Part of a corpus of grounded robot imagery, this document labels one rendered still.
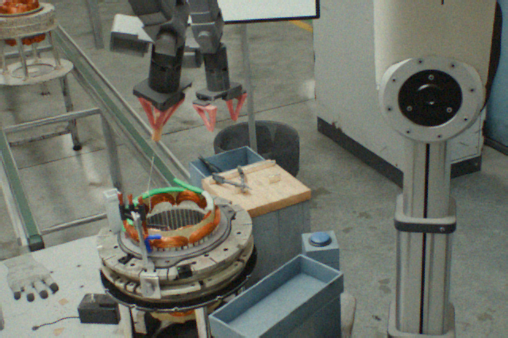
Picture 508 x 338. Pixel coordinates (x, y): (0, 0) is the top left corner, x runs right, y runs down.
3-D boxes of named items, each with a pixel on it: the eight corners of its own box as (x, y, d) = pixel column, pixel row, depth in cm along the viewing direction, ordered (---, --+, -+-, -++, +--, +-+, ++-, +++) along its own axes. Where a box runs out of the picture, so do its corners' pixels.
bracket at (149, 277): (146, 291, 137) (142, 269, 135) (163, 293, 137) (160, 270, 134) (143, 297, 136) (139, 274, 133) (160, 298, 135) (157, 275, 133)
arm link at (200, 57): (221, 45, 166) (228, 38, 170) (194, 45, 167) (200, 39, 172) (225, 74, 169) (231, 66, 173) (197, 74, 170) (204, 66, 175)
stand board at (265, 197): (202, 187, 175) (201, 178, 174) (270, 167, 183) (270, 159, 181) (238, 222, 159) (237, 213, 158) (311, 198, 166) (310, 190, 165)
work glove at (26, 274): (2, 262, 201) (1, 255, 199) (45, 250, 204) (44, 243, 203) (14, 309, 181) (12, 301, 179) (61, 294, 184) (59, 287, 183)
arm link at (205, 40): (210, 34, 160) (218, 13, 166) (162, 35, 163) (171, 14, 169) (220, 77, 168) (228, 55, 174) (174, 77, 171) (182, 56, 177)
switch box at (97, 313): (89, 307, 179) (84, 289, 176) (126, 309, 177) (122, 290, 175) (79, 323, 173) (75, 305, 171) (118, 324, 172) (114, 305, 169)
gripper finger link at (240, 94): (210, 124, 180) (206, 88, 176) (230, 115, 184) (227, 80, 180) (230, 129, 175) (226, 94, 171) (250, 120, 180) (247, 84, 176)
